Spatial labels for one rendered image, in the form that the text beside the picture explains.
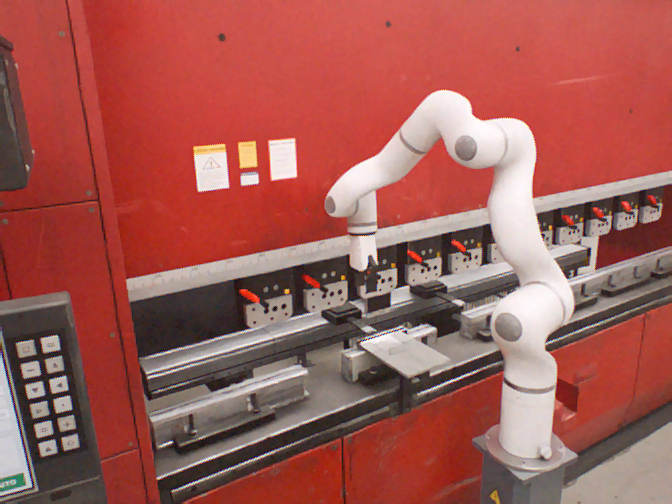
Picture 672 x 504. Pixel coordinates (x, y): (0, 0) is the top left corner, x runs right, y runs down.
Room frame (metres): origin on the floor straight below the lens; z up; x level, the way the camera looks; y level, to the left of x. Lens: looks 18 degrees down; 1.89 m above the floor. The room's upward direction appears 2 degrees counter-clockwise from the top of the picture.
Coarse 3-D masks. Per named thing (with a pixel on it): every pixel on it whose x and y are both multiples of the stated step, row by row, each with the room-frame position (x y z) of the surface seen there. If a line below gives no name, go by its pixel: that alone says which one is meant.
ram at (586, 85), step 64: (128, 0) 1.44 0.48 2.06; (192, 0) 1.52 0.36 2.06; (256, 0) 1.61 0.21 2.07; (320, 0) 1.71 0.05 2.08; (384, 0) 1.83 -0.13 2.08; (448, 0) 1.96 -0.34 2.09; (512, 0) 2.11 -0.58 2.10; (576, 0) 2.29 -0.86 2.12; (640, 0) 2.51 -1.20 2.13; (128, 64) 1.43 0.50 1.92; (192, 64) 1.51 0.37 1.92; (256, 64) 1.60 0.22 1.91; (320, 64) 1.71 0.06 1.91; (384, 64) 1.83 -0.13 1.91; (448, 64) 1.96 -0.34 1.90; (512, 64) 2.12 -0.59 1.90; (576, 64) 2.31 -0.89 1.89; (640, 64) 2.54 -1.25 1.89; (128, 128) 1.42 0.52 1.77; (192, 128) 1.50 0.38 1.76; (256, 128) 1.59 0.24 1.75; (320, 128) 1.70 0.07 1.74; (384, 128) 1.82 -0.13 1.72; (576, 128) 2.33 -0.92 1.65; (640, 128) 2.57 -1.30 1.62; (128, 192) 1.41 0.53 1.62; (192, 192) 1.49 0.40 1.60; (256, 192) 1.59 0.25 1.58; (320, 192) 1.70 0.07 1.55; (384, 192) 1.82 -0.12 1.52; (448, 192) 1.97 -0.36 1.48; (128, 256) 1.39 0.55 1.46; (192, 256) 1.48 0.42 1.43; (320, 256) 1.69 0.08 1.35
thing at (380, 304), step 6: (384, 294) 1.86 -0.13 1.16; (390, 294) 1.87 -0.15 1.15; (366, 300) 1.82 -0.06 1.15; (372, 300) 1.83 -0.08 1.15; (378, 300) 1.85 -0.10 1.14; (384, 300) 1.86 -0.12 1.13; (390, 300) 1.87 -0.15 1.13; (366, 306) 1.82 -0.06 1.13; (372, 306) 1.83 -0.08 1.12; (378, 306) 1.85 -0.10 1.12; (384, 306) 1.86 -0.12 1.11; (390, 306) 1.87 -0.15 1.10; (366, 312) 1.83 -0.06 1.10; (372, 312) 1.84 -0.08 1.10; (378, 312) 1.86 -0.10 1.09; (384, 312) 1.87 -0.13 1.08; (366, 318) 1.83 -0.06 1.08
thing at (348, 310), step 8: (344, 304) 2.07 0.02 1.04; (352, 304) 2.07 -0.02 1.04; (328, 312) 2.03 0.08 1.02; (336, 312) 2.00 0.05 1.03; (344, 312) 2.01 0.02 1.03; (352, 312) 2.02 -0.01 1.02; (360, 312) 2.04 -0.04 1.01; (328, 320) 2.02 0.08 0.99; (336, 320) 1.98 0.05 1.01; (344, 320) 2.00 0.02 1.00; (352, 320) 1.98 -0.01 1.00; (360, 328) 1.91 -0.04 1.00; (368, 328) 1.91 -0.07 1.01
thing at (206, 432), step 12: (264, 408) 1.56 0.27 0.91; (228, 420) 1.50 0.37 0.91; (240, 420) 1.50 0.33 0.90; (252, 420) 1.50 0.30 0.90; (264, 420) 1.52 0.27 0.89; (204, 432) 1.44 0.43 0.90; (216, 432) 1.44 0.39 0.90; (228, 432) 1.46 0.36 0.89; (180, 444) 1.39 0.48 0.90; (192, 444) 1.40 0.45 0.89; (204, 444) 1.42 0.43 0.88
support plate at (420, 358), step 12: (396, 336) 1.85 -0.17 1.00; (408, 336) 1.85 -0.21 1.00; (372, 348) 1.76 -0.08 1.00; (420, 348) 1.75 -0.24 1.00; (384, 360) 1.67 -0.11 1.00; (396, 360) 1.67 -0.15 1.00; (408, 360) 1.67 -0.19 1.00; (420, 360) 1.67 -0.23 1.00; (432, 360) 1.66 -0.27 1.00; (444, 360) 1.66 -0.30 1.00; (408, 372) 1.59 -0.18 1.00; (420, 372) 1.60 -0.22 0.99
